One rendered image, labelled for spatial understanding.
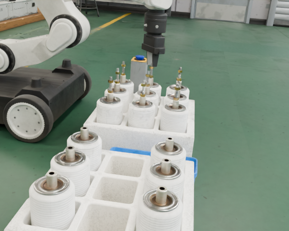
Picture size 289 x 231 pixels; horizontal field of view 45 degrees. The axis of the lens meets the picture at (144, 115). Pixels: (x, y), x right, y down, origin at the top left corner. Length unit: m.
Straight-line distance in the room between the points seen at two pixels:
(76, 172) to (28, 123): 0.68
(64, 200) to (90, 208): 0.11
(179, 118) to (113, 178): 0.38
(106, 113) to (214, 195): 0.47
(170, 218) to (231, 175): 0.68
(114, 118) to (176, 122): 0.22
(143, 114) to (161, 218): 0.56
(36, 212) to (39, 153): 0.67
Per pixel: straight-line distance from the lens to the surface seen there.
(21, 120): 1.50
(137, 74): 1.60
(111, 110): 1.22
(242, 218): 1.17
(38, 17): 4.86
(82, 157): 0.88
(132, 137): 1.21
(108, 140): 1.23
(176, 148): 0.94
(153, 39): 1.37
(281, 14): 6.36
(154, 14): 1.36
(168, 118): 1.20
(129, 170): 1.05
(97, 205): 0.84
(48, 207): 0.76
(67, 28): 1.50
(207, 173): 1.35
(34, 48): 1.62
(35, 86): 1.51
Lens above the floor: 0.69
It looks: 23 degrees down
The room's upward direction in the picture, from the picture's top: 4 degrees clockwise
